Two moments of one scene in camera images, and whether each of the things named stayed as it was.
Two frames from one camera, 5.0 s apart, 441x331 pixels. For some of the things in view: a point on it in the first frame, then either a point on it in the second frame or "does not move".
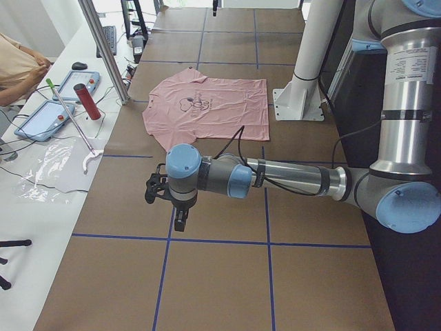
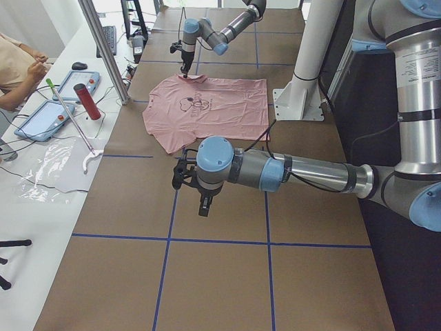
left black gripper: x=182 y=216 -> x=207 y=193
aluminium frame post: x=89 y=7 does not move
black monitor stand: x=125 y=9 does not move
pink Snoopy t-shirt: x=187 y=107 does not move
